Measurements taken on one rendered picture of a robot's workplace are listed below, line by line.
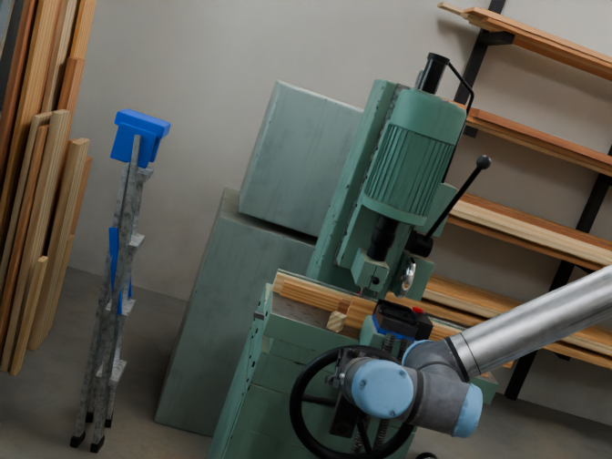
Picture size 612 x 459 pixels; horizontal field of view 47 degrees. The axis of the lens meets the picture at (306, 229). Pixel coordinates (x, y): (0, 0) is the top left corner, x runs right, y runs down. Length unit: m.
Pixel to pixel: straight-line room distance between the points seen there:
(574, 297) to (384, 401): 0.42
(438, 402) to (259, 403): 0.70
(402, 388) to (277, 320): 0.61
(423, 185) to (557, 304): 0.54
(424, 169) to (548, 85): 2.68
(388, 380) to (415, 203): 0.70
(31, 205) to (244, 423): 1.36
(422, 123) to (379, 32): 2.38
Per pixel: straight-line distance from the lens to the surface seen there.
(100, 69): 4.10
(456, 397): 1.21
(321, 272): 2.04
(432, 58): 1.93
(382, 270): 1.81
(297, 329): 1.72
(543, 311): 1.35
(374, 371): 1.16
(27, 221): 2.84
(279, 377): 1.77
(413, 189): 1.74
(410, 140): 1.73
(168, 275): 4.23
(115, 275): 2.44
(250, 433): 1.84
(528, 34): 3.77
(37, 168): 2.77
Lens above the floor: 1.45
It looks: 11 degrees down
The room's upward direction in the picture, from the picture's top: 19 degrees clockwise
